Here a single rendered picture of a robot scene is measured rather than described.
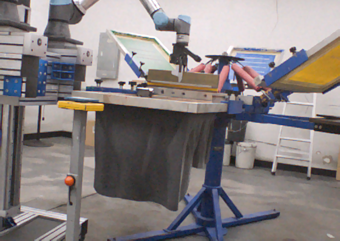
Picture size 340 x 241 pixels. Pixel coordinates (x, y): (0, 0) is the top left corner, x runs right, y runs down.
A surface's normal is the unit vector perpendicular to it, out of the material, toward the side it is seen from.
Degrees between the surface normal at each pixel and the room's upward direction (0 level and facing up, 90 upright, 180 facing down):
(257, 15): 90
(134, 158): 93
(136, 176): 90
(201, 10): 90
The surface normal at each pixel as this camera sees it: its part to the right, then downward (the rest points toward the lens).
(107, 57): -0.37, 0.01
